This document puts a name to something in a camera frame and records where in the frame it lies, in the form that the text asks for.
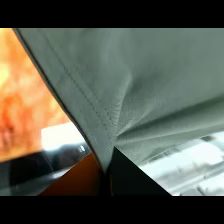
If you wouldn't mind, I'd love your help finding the pale green shirt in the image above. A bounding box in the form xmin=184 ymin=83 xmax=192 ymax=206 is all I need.
xmin=13 ymin=28 xmax=224 ymax=174

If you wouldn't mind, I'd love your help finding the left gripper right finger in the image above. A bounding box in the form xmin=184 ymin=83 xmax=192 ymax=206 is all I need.
xmin=109 ymin=145 xmax=172 ymax=197

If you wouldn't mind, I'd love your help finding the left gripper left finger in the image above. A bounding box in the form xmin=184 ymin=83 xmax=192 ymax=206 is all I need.
xmin=39 ymin=152 xmax=105 ymax=197

